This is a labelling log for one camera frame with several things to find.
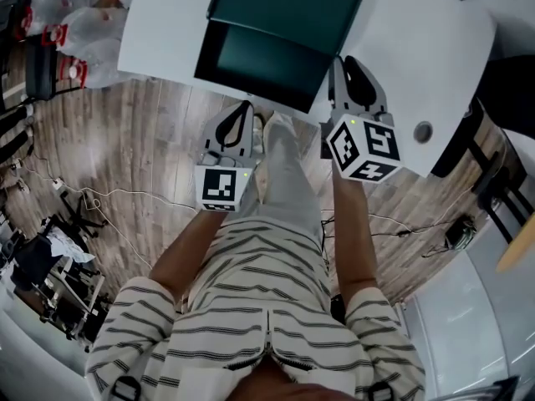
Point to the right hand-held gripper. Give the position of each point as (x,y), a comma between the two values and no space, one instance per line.
(376,140)

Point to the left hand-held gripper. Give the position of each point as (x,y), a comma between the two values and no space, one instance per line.
(217,186)

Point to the person's left forearm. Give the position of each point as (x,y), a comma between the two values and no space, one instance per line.
(188,257)

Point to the person's right forearm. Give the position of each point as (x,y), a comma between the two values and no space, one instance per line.
(355,240)

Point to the white desk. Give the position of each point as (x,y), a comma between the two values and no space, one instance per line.
(418,57)

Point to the person's pale trouser leg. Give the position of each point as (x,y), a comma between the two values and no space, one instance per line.
(288,182)

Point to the black office chair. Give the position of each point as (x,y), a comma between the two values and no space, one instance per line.
(510,86)

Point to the person's striped cream shirt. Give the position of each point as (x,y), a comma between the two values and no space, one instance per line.
(251,307)

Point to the group of clear water jugs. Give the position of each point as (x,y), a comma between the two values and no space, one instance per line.
(92,36)

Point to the green and black device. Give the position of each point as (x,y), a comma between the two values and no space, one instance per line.
(460,233)

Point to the black table base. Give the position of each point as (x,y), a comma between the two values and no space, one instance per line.
(501,190)

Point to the white power strip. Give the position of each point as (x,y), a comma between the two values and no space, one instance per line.
(58,183)

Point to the crumpled white cloth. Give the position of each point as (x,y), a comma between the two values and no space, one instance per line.
(69,247)

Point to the black folding chair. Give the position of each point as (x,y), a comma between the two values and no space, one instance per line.
(42,71)

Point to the round wooden table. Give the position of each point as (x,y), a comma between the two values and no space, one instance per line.
(520,245)

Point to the black swivel chair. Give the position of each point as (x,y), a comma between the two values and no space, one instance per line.
(31,253)

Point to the cluttered metal rack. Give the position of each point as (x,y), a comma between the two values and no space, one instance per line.
(58,303)

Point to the glossy grey cabinet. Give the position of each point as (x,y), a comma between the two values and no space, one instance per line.
(468,316)

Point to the person's neck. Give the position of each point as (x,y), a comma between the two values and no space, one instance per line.
(267,384)

